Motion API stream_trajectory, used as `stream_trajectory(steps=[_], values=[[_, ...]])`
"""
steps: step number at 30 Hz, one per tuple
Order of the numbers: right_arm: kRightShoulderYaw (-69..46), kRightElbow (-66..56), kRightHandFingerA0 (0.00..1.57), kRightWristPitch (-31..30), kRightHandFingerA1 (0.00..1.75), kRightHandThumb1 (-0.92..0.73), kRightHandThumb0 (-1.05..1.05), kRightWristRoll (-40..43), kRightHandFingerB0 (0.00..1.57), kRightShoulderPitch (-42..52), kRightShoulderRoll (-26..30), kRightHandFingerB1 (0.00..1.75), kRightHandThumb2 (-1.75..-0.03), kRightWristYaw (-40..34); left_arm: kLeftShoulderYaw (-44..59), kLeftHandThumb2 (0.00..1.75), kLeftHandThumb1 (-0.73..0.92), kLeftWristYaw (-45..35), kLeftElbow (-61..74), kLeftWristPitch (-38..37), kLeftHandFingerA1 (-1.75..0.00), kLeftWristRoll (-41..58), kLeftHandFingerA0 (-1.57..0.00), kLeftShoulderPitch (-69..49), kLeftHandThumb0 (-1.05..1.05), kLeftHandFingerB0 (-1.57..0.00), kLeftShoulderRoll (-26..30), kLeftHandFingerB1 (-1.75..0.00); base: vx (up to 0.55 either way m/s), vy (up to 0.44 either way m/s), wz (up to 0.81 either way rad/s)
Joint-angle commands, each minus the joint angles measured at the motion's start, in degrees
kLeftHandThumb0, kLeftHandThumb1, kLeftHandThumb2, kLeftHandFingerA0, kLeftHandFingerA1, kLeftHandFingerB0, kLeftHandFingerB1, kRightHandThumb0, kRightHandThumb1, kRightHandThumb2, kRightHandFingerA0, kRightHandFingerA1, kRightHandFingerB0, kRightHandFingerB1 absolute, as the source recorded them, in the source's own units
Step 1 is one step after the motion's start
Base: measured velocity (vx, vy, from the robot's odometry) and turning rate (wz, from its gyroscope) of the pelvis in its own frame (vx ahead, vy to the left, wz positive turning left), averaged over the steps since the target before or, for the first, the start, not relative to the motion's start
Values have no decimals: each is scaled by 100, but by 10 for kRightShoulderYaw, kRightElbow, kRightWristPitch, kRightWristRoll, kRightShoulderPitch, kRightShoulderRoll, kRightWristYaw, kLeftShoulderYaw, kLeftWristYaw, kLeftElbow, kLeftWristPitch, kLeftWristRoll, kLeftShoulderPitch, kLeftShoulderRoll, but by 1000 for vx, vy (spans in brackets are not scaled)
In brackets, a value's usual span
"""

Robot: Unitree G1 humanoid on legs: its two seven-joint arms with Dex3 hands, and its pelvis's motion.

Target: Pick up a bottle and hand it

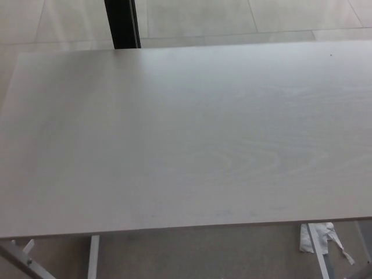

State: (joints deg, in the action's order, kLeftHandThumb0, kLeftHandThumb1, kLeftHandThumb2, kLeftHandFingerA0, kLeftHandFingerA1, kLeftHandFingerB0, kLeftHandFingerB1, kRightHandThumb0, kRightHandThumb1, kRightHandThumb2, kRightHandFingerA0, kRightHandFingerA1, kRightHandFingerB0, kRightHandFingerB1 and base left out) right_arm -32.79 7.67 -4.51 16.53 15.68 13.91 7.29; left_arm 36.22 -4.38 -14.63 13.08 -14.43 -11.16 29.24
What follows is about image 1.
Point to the white metal table leg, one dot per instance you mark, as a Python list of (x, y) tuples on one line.
[(93, 257)]

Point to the crumpled white paper scrap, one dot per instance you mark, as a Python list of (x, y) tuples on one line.
[(306, 241)]

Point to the white slanted table leg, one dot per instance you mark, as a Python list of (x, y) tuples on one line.
[(318, 250)]

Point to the black vertical post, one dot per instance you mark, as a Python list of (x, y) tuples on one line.
[(122, 24)]

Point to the white table frame bracket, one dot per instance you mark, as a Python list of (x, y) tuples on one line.
[(26, 247)]

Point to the grey diagonal table frame bar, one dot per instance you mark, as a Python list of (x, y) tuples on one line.
[(20, 263)]

